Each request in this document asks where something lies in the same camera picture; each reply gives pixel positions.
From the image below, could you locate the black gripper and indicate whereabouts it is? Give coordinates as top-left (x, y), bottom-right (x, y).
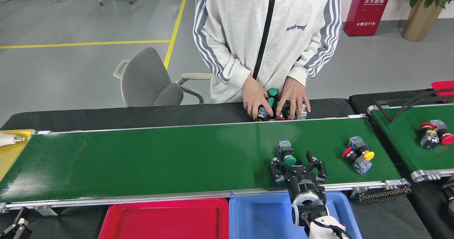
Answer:
top-left (269, 150), bottom-right (328, 203)

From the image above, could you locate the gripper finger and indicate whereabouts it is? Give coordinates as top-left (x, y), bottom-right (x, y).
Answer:
top-left (0, 218), bottom-right (32, 239)

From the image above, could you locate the blue plastic tray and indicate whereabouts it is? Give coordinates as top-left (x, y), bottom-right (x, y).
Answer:
top-left (229, 191), bottom-right (363, 239)

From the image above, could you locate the yellow plastic tray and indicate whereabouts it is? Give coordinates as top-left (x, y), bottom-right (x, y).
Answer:
top-left (0, 129), bottom-right (35, 181)

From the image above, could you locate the green feeder conveyor belt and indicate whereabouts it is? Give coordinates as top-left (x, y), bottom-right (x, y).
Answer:
top-left (366, 102), bottom-right (454, 183)

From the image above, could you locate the long green conveyor belt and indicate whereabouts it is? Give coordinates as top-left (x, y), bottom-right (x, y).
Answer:
top-left (0, 113), bottom-right (412, 216)

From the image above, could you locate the red plastic tray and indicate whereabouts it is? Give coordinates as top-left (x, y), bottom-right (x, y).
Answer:
top-left (98, 198), bottom-right (229, 239)

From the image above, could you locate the person's left hand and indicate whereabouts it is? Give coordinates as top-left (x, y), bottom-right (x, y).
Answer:
top-left (276, 77), bottom-right (311, 120)

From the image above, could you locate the person's right hand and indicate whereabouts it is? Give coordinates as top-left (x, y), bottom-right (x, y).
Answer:
top-left (242, 74), bottom-right (274, 121)

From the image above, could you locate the white tube with metal tip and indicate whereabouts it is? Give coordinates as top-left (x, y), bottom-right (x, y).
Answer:
top-left (0, 133), bottom-right (26, 147)

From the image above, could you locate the long black table cloth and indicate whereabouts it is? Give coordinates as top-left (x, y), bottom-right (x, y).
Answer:
top-left (2, 98), bottom-right (355, 131)

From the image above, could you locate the person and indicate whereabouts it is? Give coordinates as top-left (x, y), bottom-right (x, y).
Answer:
top-left (193, 0), bottom-right (343, 104)

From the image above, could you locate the black remote controller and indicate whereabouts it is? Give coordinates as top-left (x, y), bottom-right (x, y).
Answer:
top-left (442, 175), bottom-right (454, 218)

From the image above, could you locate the red plastic bin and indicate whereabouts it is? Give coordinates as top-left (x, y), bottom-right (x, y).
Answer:
top-left (431, 80), bottom-right (454, 98)

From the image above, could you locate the red fire extinguisher cabinet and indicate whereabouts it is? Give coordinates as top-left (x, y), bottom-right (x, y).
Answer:
top-left (343, 0), bottom-right (394, 37)

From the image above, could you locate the grey office chair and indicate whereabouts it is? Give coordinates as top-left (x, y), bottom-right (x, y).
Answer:
top-left (113, 47), bottom-right (212, 107)

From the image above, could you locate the potted plant in gold pot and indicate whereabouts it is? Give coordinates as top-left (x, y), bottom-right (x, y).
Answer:
top-left (399, 0), bottom-right (454, 42)

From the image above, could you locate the black drive chain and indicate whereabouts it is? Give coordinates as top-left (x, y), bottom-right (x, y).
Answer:
top-left (351, 186), bottom-right (412, 204)

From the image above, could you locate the black curved guide frame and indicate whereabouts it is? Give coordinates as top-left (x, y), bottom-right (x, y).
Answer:
top-left (374, 88), bottom-right (454, 123)

